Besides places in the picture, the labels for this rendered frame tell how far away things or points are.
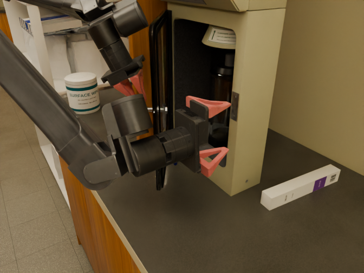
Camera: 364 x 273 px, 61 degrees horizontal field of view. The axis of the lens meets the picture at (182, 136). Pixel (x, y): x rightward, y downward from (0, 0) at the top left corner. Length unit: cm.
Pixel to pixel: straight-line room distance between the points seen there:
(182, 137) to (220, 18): 33
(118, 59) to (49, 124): 26
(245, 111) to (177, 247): 35
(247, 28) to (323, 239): 50
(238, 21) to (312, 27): 45
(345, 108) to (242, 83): 45
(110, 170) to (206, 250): 33
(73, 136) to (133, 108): 10
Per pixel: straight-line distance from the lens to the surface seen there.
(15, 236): 230
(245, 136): 78
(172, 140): 50
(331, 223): 86
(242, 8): 66
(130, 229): 77
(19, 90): 55
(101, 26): 71
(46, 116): 52
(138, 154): 48
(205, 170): 57
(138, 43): 96
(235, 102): 73
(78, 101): 136
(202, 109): 51
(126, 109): 48
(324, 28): 108
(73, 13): 82
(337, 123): 110
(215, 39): 79
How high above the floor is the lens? 148
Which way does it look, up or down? 28 degrees down
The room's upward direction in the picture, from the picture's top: straight up
